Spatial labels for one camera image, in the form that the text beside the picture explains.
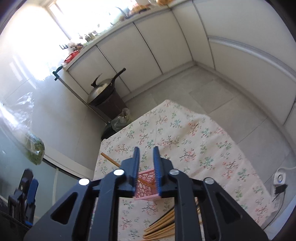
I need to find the pink perforated utensil holder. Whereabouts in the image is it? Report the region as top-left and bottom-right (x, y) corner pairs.
(134, 169), (161, 201)

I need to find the black chopstick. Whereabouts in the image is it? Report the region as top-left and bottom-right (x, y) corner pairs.
(149, 207), (174, 228)

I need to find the kitchen faucet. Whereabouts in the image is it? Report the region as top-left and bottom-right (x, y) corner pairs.
(117, 7), (131, 19)

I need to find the floral tablecloth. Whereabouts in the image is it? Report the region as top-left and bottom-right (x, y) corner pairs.
(92, 99), (276, 241)

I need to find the dark green dustpan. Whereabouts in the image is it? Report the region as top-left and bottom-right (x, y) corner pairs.
(101, 123), (121, 140)

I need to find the crumpled plastic bag on floor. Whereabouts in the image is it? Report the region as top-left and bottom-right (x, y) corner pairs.
(111, 108), (132, 132)

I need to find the plastic bag of greens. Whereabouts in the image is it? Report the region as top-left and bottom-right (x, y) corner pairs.
(1, 92), (45, 165)

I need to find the wok with lid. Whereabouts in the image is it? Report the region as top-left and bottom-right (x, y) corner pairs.
(87, 68), (126, 106)

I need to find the white power strip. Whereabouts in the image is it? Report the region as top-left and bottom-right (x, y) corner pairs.
(273, 171), (287, 186)

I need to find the red basin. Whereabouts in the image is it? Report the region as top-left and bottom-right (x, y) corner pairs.
(64, 50), (80, 64)

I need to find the white power cable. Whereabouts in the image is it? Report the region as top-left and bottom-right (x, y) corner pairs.
(276, 164), (296, 174)

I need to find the black cable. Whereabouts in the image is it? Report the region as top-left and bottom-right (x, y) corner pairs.
(261, 184), (289, 230)

